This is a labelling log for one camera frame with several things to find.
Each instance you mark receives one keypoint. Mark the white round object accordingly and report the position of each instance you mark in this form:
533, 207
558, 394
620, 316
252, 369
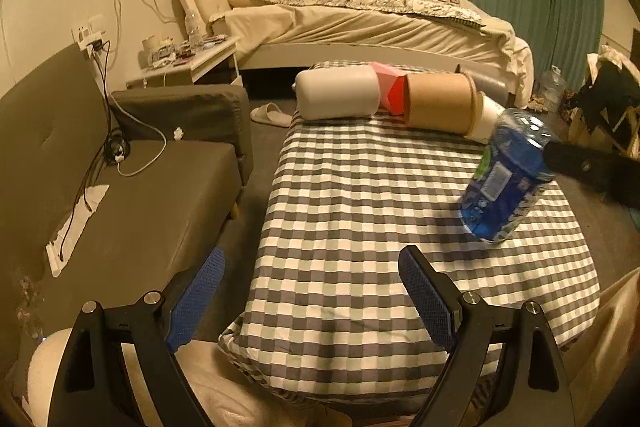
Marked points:
47, 372

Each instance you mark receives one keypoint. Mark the chair with clothes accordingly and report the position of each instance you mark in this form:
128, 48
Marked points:
607, 97

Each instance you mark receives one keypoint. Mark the grey white checkered tablecloth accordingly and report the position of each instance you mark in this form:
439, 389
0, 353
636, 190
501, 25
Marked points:
380, 227

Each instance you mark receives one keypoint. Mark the beige cloth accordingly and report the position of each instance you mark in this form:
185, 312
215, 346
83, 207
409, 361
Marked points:
607, 357

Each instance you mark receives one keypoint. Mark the white bed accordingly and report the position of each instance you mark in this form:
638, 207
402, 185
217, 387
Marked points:
380, 42

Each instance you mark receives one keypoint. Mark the beige bed sheet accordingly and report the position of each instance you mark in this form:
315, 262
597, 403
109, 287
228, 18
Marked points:
360, 29

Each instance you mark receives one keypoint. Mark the large clear water jug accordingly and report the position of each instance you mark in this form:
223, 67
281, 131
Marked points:
552, 86

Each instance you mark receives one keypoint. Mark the pink red box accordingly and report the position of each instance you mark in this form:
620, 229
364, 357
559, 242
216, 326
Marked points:
391, 91

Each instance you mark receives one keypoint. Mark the white plastic cup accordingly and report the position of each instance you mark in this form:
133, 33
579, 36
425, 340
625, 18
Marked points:
339, 92

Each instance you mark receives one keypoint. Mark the grey sofa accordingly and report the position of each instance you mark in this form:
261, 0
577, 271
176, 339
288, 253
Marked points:
130, 207

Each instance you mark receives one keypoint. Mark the white nightstand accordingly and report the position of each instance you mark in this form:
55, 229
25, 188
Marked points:
210, 59

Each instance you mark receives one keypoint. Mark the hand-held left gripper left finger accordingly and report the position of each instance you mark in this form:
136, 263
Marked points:
199, 298

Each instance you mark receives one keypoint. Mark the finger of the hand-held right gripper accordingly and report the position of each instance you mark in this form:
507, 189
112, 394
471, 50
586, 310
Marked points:
580, 164

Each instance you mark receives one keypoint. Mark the brown paper cup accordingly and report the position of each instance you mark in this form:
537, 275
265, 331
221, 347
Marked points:
439, 101

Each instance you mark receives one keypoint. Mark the clutter of small packets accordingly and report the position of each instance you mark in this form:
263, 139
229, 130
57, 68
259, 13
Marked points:
180, 51

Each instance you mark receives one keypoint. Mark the beige slipper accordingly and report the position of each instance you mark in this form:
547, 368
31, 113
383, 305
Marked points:
270, 114

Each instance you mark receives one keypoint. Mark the wall power socket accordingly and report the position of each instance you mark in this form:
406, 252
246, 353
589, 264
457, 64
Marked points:
90, 34

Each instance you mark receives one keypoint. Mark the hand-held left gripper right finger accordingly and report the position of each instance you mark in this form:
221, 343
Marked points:
426, 299

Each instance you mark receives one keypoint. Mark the small white cup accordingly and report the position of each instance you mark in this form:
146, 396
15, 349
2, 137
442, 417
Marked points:
487, 121

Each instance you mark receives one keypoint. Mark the clear water bottle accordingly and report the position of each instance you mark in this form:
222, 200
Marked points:
193, 29

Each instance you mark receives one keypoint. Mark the grey sofa cushion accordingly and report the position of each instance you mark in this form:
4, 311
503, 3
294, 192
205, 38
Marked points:
190, 112

